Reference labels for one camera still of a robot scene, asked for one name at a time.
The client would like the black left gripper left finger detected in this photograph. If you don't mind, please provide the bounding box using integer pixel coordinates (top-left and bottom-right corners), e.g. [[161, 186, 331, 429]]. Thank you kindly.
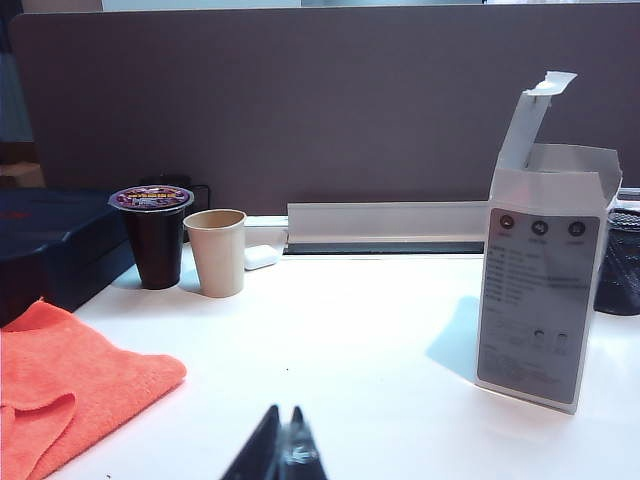
[[219, 404, 282, 480]]

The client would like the white cable rail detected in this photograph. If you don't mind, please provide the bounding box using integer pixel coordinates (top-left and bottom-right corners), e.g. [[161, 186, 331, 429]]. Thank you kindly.
[[286, 200, 494, 247]]

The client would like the dark cup with foil lid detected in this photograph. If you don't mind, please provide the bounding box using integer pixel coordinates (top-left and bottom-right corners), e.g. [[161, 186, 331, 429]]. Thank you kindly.
[[108, 183, 196, 291]]

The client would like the white earbuds case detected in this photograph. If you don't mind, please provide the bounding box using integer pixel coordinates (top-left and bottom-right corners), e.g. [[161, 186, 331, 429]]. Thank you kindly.
[[243, 244, 280, 272]]

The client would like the black cable behind cups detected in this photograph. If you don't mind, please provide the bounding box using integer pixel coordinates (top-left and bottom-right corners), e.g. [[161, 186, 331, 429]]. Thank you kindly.
[[138, 173, 212, 214]]

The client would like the orange microfiber cloth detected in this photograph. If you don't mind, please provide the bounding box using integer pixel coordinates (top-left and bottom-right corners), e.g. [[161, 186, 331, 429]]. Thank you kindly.
[[0, 297, 189, 480]]

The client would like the dark blue flat case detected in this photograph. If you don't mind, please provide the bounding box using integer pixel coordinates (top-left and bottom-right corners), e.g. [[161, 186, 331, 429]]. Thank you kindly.
[[0, 187, 132, 329]]

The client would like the white mask box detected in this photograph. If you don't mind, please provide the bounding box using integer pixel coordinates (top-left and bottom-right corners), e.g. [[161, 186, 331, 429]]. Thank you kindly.
[[474, 71, 624, 416]]

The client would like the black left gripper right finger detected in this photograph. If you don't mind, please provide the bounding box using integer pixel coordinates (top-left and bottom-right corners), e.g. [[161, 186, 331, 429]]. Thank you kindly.
[[282, 405, 331, 480]]

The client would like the brown desk partition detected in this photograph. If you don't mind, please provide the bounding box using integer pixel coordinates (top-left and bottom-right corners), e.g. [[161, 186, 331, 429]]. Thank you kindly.
[[7, 3, 640, 217]]

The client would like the beige paper cup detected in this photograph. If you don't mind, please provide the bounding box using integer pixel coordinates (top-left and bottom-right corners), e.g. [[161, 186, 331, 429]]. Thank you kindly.
[[182, 208, 248, 300]]

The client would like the black mesh pen holder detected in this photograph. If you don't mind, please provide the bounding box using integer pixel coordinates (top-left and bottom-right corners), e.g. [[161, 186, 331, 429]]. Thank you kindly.
[[593, 188, 640, 317]]

